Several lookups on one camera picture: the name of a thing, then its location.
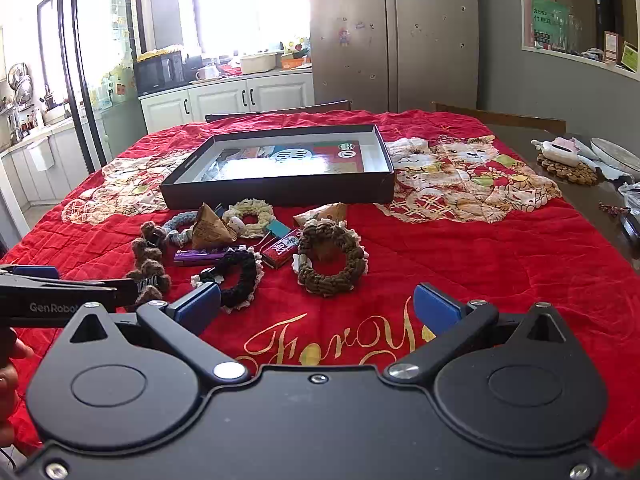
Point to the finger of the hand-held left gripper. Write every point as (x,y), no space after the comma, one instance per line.
(100,290)
(35,272)

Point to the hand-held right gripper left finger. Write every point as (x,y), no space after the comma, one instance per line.
(197,307)

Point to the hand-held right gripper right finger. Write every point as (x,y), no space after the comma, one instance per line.
(435,310)

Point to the black scrunchie with white lace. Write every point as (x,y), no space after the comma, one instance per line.
(240,282)

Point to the purple snack bar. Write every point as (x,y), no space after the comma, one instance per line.
(210,256)

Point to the brown crochet hair clip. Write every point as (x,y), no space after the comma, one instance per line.
(150,260)

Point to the brown pyramid snack packet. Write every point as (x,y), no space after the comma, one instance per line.
(210,230)
(320,215)

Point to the blue crochet scrunchie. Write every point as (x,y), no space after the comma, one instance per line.
(175,222)

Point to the red snack bar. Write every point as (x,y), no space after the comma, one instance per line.
(280,250)

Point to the blue binder clip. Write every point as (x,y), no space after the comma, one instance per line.
(219,209)
(279,230)

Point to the cream crochet scrunchie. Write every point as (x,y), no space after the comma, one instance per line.
(261,225)

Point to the brown crochet scrunchie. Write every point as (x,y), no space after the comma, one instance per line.
(315,282)

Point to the black cardboard box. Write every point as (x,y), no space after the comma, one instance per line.
(275,190)

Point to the person's left hand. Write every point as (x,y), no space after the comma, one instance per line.
(10,385)

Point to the red printed blanket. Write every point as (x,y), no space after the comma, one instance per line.
(450,260)

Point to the white hanging bin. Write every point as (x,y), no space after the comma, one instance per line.
(41,154)

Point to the steel pot lids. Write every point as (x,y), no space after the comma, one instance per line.
(21,82)

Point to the white and pink pouch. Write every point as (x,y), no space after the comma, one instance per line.
(557,151)

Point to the dark wooden chair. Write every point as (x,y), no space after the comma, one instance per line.
(500,117)

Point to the white kitchen cabinet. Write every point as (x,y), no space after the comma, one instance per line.
(225,97)

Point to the black microwave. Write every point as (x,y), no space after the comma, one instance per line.
(157,74)

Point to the clear plastic bag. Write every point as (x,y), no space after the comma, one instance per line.
(631,192)

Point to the white mug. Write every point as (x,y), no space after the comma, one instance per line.
(206,73)

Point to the grey plate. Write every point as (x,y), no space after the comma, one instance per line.
(617,155)

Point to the white plastic container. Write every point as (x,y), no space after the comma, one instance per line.
(257,62)

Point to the orange box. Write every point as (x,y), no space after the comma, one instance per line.
(295,63)

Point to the silver refrigerator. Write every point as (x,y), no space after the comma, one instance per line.
(395,35)

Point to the clear drinking glass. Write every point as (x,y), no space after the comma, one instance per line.
(567,32)

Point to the black sliding door frame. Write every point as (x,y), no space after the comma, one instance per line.
(82,85)

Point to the green wall poster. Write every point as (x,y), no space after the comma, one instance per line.
(547,22)

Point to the small brown picture frame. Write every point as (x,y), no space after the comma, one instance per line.
(611,47)

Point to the small green picture frame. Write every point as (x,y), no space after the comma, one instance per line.
(631,57)

